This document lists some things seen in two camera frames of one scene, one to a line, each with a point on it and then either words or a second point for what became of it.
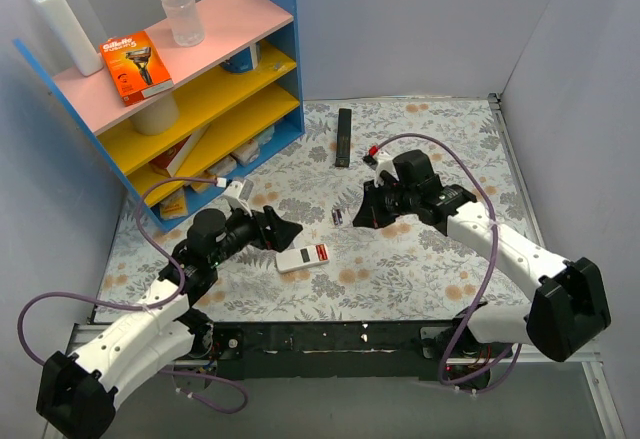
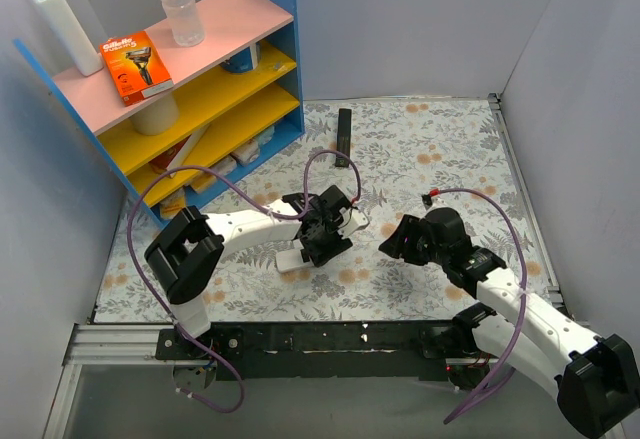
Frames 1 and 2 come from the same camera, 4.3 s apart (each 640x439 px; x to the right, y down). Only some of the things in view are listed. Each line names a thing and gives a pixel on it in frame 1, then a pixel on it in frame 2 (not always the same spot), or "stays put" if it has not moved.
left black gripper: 270,229 -> 329,248
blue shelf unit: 178,125 stays put
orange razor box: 136,67 stays put
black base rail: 398,350 stays put
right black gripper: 382,199 -> 409,244
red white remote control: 302,257 stays put
